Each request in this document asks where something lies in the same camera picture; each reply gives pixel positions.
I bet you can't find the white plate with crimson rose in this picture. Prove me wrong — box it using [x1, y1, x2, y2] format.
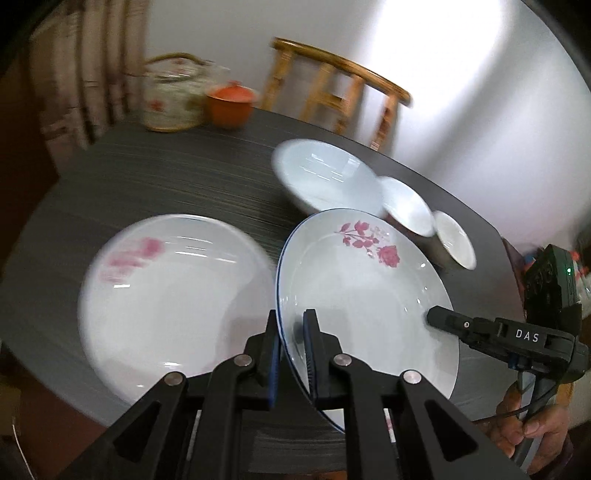
[276, 209, 460, 435]

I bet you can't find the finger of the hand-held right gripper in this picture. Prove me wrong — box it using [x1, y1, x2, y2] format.
[427, 305, 497, 356]

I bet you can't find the large white bowl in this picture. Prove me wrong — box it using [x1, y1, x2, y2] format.
[271, 138, 386, 217]

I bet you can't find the floral ceramic teapot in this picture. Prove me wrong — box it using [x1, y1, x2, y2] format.
[141, 52, 222, 132]

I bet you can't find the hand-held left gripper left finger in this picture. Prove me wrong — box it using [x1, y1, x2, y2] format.
[60, 310, 282, 480]

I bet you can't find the medium white bowl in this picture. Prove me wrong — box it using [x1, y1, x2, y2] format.
[379, 176, 435, 237]

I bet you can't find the orange lidded cup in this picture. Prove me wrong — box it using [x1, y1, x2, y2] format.
[204, 80, 259, 130]

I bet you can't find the white plate with pink flowers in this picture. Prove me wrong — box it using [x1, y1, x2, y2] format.
[78, 213, 278, 395]

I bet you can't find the wooden chair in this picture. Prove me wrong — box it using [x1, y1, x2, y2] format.
[261, 37, 413, 153]

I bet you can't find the beige patterned curtain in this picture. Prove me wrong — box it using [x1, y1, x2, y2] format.
[28, 0, 148, 148]

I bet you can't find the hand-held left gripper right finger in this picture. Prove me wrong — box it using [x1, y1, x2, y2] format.
[302, 309, 532, 480]

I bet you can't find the person's right hand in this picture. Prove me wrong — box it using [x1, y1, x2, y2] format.
[496, 383, 575, 478]

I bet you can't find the small white bowl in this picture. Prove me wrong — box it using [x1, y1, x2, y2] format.
[433, 210, 477, 271]

